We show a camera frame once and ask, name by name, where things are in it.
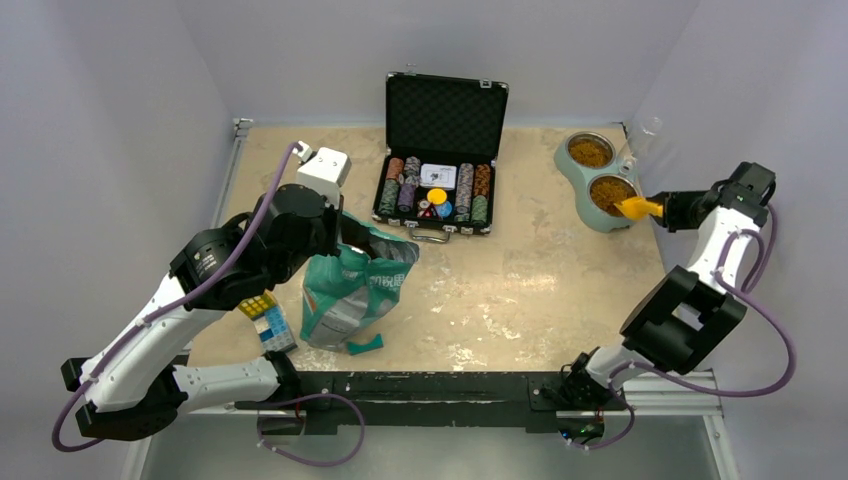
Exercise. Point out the green pet food bag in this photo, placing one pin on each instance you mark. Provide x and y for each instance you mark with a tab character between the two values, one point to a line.
344	294

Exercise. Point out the teal curved block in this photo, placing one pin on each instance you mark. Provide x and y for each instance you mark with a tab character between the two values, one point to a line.
358	348

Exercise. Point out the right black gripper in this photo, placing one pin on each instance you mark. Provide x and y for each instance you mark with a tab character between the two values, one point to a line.
672	203

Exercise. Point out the aluminium frame rail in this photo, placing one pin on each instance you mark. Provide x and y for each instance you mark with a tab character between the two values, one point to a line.
527	297

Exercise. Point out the black poker chip case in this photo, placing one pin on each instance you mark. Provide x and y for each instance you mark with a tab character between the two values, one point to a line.
442	121

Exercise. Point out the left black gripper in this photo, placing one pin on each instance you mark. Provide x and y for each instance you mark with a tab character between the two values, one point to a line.
332	218

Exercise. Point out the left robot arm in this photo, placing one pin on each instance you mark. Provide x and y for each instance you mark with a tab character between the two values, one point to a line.
133	388

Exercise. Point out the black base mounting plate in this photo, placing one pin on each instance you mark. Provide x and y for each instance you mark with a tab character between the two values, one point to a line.
528	400

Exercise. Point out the clear glass jar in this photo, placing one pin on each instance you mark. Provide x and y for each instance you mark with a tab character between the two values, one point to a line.
641	138

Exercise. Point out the toy brick block stack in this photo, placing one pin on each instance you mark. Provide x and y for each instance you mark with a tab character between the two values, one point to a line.
268	319

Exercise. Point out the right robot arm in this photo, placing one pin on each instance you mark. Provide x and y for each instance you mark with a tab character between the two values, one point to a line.
693	308

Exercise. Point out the yellow plastic scoop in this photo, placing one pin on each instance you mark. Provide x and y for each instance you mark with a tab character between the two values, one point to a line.
637	208

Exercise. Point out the double steel pet bowl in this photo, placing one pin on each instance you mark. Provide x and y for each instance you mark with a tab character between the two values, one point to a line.
601	172

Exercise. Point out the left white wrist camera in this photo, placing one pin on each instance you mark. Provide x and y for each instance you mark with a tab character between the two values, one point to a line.
323	170

